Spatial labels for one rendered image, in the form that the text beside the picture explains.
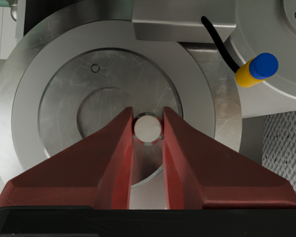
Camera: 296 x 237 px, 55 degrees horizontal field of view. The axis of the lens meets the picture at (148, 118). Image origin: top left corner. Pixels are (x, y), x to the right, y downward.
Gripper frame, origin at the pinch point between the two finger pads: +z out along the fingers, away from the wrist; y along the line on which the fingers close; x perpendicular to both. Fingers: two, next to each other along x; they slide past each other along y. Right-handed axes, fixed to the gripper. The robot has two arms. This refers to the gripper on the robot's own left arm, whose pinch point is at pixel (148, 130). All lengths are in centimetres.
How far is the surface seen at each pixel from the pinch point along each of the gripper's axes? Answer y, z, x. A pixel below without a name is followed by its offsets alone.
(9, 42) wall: 141, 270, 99
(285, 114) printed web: -16.3, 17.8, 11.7
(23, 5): 7.6, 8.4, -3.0
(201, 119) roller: -3.0, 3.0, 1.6
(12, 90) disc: 7.9, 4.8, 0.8
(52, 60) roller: 5.4, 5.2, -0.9
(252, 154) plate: -17.9, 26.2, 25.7
